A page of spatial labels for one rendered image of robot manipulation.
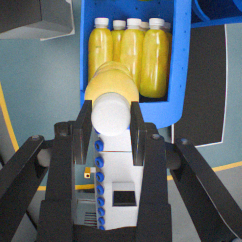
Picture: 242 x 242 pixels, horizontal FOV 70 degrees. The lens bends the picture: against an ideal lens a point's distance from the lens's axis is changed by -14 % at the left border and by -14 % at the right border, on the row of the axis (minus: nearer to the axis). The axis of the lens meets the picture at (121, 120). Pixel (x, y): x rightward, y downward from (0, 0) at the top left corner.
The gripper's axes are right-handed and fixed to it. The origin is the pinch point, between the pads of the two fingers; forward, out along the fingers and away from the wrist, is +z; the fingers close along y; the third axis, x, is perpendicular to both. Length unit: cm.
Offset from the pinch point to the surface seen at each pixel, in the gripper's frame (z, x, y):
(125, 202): 39, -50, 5
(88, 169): 55, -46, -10
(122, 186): 51, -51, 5
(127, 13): 51, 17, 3
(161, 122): 24.6, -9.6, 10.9
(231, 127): 147, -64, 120
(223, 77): 132, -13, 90
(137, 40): 37.2, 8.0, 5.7
